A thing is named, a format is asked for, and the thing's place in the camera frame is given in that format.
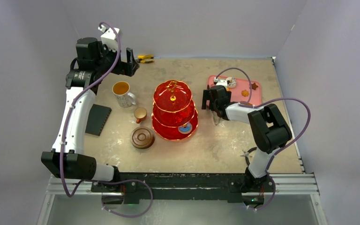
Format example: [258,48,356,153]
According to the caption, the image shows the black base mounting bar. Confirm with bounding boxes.
[91,172,274,204]

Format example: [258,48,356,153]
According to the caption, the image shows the white mug with tea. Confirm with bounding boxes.
[112,81,136,107]

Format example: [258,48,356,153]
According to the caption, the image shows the round brown wooden lid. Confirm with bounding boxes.
[130,127,155,149]

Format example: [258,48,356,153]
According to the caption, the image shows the brown star cookie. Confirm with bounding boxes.
[251,82,259,90]

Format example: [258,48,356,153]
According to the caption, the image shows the white chocolate-drizzled donut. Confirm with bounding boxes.
[226,77,237,89]

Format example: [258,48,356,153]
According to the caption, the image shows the black serving tongs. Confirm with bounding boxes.
[212,112,222,126]

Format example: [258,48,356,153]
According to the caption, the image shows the black-handled pliers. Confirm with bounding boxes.
[241,147,257,166]

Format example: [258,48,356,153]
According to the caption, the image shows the blue frosted donut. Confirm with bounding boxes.
[178,122,193,134]

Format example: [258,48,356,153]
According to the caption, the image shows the flower-shaped orange cookie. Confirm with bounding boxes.
[241,90,249,97]

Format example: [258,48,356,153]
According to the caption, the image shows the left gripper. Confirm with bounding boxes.
[95,41,139,76]

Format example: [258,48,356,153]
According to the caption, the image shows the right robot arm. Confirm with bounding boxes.
[202,85,292,192]

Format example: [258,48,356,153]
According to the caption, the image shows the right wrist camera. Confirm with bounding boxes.
[213,77,229,88]

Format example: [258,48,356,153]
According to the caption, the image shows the small copper cup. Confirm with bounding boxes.
[134,107,147,124]

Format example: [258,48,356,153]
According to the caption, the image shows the yellow-handled pliers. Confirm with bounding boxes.
[136,54,155,64]

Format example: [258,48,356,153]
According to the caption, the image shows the pink serving tray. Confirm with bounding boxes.
[219,76,262,105]

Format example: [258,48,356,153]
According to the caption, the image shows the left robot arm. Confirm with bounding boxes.
[41,37,139,192]

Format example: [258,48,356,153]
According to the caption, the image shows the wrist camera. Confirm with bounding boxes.
[98,25,118,52]
[213,77,229,88]

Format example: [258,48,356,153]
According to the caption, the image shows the red three-tier cake stand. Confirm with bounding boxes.
[151,80,198,141]

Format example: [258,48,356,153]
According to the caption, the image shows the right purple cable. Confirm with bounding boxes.
[215,67,312,212]

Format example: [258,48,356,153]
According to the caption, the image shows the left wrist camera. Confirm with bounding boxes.
[98,25,118,52]

